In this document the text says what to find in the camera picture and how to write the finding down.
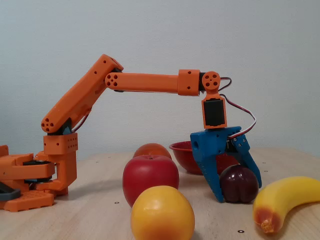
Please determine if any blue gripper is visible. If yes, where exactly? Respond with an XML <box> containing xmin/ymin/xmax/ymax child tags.
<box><xmin>189</xmin><ymin>126</ymin><xmax>263</xmax><ymax>204</ymax></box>

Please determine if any dark purple plum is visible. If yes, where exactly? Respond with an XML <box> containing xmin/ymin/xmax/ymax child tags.
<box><xmin>219</xmin><ymin>164</ymin><xmax>260</xmax><ymax>204</ymax></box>

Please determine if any orange robot base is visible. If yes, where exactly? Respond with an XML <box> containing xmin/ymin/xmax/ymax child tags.
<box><xmin>0</xmin><ymin>144</ymin><xmax>56</xmax><ymax>213</ymax></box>

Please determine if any red speckled bowl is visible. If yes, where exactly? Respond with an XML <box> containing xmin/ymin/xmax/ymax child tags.
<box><xmin>169</xmin><ymin>140</ymin><xmax>242</xmax><ymax>176</ymax></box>

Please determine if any yellow banana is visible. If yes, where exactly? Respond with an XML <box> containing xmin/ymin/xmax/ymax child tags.
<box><xmin>252</xmin><ymin>175</ymin><xmax>320</xmax><ymax>235</ymax></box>

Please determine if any red apple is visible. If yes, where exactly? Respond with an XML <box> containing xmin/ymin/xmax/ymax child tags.
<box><xmin>122</xmin><ymin>154</ymin><xmax>180</xmax><ymax>208</ymax></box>

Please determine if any yellow orange round fruit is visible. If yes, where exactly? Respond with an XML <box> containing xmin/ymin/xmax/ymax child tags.
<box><xmin>130</xmin><ymin>185</ymin><xmax>196</xmax><ymax>240</ymax></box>

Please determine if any black table clamp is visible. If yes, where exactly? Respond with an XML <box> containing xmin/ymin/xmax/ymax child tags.
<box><xmin>0</xmin><ymin>181</ymin><xmax>22</xmax><ymax>202</ymax></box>

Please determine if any red white black servo cable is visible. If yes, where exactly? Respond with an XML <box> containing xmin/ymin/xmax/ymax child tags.
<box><xmin>219</xmin><ymin>77</ymin><xmax>258</xmax><ymax>141</ymax></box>

